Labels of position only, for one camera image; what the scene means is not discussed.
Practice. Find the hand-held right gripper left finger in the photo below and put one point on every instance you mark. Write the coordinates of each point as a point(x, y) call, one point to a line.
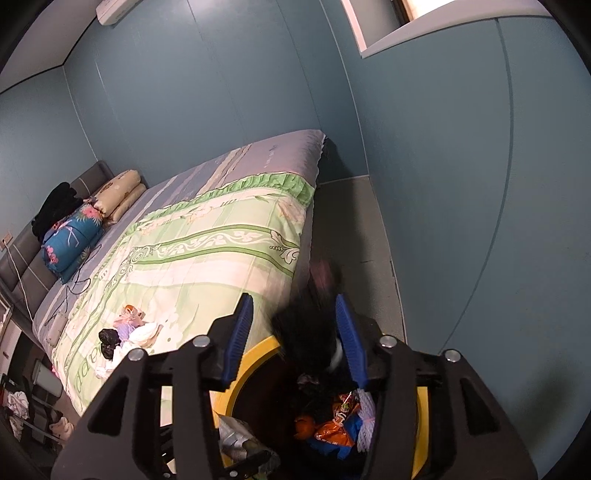
point(238, 341)

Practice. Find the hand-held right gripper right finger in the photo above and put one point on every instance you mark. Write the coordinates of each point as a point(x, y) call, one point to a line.
point(348, 341)

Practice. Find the yellow-rimmed black bin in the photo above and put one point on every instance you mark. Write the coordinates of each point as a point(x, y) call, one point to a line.
point(251, 364)

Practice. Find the black plastic bag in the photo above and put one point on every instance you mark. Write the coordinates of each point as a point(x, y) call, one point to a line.
point(108, 344)
point(302, 337)

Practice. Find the white foam net sleeve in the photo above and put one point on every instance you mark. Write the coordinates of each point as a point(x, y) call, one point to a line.
point(367, 420)

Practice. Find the orange snack wrapper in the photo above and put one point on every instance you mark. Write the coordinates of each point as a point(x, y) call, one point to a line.
point(332, 431)

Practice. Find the white plastic bag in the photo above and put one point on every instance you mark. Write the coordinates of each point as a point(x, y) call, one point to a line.
point(145, 334)

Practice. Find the green silver snack wrapper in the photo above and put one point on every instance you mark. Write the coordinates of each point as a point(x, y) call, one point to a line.
point(233, 436)

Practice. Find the tangerine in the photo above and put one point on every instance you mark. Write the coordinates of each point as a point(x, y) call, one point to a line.
point(304, 427)

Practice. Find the small purple foam net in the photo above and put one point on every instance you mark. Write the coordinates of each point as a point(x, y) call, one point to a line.
point(124, 333)

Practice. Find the orange peel piece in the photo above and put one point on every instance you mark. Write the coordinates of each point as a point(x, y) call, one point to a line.
point(129, 308)

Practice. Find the green floral quilt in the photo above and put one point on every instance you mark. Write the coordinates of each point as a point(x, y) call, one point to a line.
point(207, 258)

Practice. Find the beige pillow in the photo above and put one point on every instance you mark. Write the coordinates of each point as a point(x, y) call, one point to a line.
point(131, 203)
point(117, 189)

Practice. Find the grey upholstered bed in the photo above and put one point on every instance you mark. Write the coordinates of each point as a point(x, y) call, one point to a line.
point(258, 157)

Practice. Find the blue floral folded quilt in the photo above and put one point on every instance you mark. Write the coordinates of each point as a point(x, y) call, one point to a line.
point(69, 244)

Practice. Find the white shoe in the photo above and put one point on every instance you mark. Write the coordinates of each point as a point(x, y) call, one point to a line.
point(62, 427)

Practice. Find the pale blue waste bin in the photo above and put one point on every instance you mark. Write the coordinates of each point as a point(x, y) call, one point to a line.
point(46, 381)

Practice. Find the black clothing pile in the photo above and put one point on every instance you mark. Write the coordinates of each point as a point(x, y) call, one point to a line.
point(55, 207)

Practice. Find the white cloth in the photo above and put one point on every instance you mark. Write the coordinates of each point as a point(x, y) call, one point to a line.
point(18, 404)

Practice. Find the window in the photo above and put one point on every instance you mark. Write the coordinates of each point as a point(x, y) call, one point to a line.
point(383, 41)

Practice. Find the white air conditioner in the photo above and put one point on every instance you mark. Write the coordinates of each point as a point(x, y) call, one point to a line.
point(115, 11)

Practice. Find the wall socket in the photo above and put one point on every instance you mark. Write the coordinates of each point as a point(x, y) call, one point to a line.
point(6, 240)

